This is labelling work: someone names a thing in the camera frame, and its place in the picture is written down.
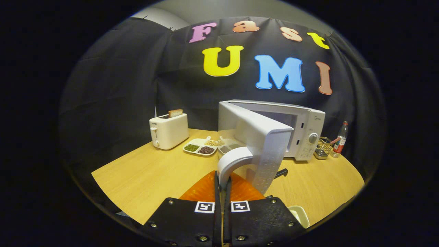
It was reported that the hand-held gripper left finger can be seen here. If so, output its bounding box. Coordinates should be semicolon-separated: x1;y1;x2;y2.
142;170;223;247

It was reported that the white square plate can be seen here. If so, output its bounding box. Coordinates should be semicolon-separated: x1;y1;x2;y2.
287;205;310;229

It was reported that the white divided bean dish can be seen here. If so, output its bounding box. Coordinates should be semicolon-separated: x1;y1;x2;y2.
183;136;220;157

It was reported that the metal wire basket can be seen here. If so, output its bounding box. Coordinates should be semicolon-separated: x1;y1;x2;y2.
314;137;333;160

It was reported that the white microwave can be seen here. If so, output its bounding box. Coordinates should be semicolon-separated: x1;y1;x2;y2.
217;99;326;196

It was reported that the clear bottle red label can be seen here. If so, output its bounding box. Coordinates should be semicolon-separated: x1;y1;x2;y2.
330;121;349;158

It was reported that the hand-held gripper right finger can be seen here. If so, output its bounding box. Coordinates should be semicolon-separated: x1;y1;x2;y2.
223;173;306;247

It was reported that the white toaster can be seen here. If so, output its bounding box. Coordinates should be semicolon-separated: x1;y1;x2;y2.
149;113;190;150

